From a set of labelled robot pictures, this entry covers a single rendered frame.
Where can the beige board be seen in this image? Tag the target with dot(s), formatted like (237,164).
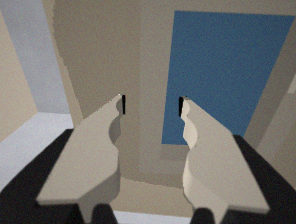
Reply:
(97,47)

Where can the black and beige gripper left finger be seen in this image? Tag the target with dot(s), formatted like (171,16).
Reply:
(74,173)

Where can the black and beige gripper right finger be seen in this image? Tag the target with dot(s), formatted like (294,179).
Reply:
(225,174)

